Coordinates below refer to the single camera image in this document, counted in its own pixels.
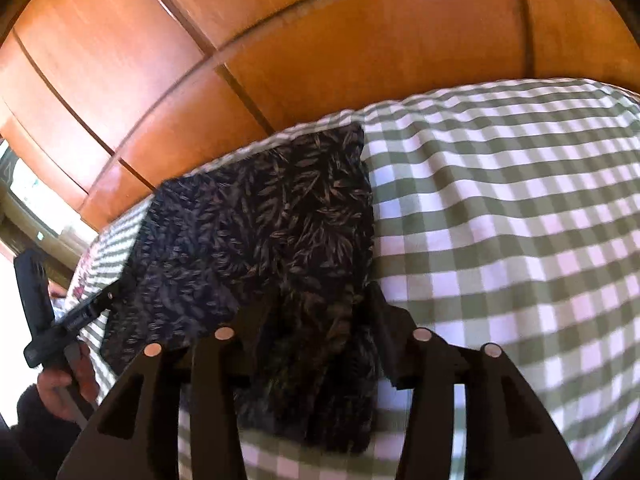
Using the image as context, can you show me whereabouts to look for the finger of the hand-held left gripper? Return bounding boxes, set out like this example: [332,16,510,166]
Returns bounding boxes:
[65,287,117,333]

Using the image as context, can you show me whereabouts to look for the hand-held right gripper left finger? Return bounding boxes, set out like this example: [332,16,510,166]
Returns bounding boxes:
[56,290,275,480]

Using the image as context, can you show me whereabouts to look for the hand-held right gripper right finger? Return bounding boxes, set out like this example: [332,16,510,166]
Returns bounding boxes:
[367,282,584,480]

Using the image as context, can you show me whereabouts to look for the dark leaf print pants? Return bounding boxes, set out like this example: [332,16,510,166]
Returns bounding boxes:
[100,122,382,457]

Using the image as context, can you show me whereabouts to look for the person's left forearm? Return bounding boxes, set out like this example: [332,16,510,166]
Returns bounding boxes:
[10,387,91,480]

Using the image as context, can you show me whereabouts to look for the person's left hand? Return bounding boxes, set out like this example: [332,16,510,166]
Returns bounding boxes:
[36,282,99,423]

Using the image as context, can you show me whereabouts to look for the red printed white cloth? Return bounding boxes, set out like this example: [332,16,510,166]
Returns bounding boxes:
[67,250,110,313]

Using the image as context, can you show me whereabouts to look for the window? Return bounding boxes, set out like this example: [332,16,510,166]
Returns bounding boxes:
[0,137,98,281]

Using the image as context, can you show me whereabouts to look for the green white checkered bed sheet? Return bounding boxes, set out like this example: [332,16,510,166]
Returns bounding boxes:
[62,77,640,480]

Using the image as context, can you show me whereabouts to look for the wooden wardrobe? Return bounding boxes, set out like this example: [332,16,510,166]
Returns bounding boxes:
[0,0,640,233]

